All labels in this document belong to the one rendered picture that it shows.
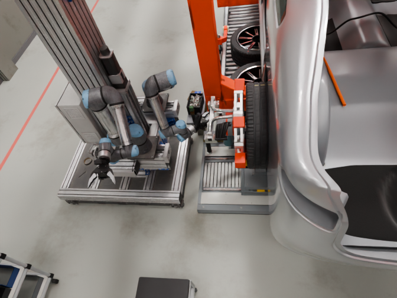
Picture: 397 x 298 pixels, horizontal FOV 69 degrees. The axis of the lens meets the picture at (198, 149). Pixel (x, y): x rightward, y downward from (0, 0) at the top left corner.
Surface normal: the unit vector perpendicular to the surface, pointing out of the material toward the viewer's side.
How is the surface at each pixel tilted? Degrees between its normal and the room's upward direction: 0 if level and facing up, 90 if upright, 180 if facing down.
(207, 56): 90
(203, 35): 90
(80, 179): 0
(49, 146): 0
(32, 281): 0
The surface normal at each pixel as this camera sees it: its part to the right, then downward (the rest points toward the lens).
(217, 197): -0.15, -0.58
